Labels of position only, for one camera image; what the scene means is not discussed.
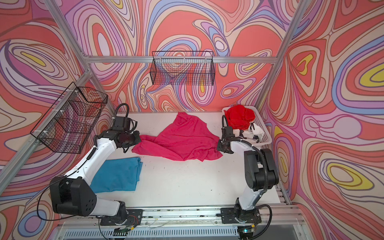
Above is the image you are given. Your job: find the aluminium frame profile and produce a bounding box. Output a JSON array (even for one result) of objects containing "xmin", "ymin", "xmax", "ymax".
[{"xmin": 0, "ymin": 0, "xmax": 313, "ymax": 196}]

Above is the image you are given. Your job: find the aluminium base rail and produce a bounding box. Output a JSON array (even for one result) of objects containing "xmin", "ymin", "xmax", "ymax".
[{"xmin": 51, "ymin": 205, "xmax": 313, "ymax": 240}]

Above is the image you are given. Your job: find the black wire basket left wall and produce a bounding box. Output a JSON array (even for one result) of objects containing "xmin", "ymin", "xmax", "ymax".
[{"xmin": 30, "ymin": 82, "xmax": 108, "ymax": 154}]

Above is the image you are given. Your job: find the white plastic laundry basket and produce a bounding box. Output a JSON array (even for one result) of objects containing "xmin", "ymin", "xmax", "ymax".
[{"xmin": 222, "ymin": 106, "xmax": 272, "ymax": 153}]

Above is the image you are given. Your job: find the black wire basket wall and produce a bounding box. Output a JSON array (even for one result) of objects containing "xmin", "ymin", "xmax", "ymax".
[
  {"xmin": 150, "ymin": 51, "xmax": 216, "ymax": 86},
  {"xmin": 30, "ymin": 82, "xmax": 108, "ymax": 154}
]

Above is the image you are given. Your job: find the magenta t shirt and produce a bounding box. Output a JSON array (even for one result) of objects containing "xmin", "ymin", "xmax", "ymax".
[{"xmin": 132, "ymin": 113, "xmax": 223, "ymax": 162}]

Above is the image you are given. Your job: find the folded teal t shirt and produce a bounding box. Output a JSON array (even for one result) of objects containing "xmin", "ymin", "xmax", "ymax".
[{"xmin": 91, "ymin": 157, "xmax": 143, "ymax": 194}]

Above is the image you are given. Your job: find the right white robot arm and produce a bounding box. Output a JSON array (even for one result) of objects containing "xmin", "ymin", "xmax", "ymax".
[{"xmin": 217, "ymin": 116, "xmax": 279, "ymax": 225}]

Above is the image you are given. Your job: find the black wire basket back wall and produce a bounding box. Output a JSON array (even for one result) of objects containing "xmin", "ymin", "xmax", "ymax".
[{"xmin": 150, "ymin": 51, "xmax": 216, "ymax": 86}]

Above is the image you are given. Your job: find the red t shirt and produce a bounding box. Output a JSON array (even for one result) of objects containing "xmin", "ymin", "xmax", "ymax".
[{"xmin": 224, "ymin": 105, "xmax": 256, "ymax": 131}]

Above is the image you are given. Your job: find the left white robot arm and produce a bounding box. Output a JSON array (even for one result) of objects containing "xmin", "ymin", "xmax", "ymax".
[{"xmin": 49, "ymin": 113, "xmax": 141, "ymax": 225}]

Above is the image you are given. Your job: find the white black garment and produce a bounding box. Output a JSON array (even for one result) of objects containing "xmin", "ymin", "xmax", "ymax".
[{"xmin": 233, "ymin": 123, "xmax": 264, "ymax": 143}]

